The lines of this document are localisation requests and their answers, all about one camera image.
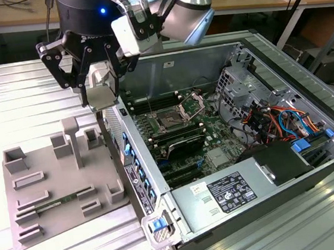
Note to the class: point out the CPU socket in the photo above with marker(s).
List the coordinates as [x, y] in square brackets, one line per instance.
[169, 119]

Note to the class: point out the open PC case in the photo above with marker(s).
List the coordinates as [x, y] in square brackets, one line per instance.
[179, 70]

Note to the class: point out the grey parts rack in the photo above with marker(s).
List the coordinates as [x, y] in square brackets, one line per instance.
[65, 177]

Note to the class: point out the silver chipset heatsink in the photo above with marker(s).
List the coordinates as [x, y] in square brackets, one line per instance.
[217, 158]

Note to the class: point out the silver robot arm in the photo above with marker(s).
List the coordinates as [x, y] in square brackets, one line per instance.
[191, 15]

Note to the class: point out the green motherboard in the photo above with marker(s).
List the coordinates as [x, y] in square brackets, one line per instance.
[216, 137]

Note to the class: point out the wooden desk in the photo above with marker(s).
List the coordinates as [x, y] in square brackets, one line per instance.
[246, 0]

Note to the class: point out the green RAM stick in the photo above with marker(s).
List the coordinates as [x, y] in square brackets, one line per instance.
[58, 200]

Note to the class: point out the black expansion slot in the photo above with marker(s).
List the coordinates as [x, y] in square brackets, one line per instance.
[180, 169]
[184, 177]

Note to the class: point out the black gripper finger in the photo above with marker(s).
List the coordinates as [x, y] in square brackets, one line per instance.
[108, 52]
[53, 62]

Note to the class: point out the silver metal drive cage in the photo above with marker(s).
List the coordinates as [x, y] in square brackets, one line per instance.
[235, 94]

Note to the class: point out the blue disk carrier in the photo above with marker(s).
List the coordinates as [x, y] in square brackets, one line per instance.
[302, 145]

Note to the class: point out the grey power supply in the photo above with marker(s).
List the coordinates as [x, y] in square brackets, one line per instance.
[193, 208]

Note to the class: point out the thin metal locking lever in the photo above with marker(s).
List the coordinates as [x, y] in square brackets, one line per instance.
[148, 104]

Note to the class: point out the black plastic shroud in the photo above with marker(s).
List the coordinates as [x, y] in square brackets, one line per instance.
[278, 161]

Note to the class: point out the black graphics card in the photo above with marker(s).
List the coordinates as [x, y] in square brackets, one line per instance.
[187, 146]

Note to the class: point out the black RAM slot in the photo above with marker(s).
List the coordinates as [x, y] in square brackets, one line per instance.
[157, 105]
[173, 130]
[177, 136]
[155, 98]

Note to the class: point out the silver CPU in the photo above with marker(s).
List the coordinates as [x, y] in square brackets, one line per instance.
[101, 99]

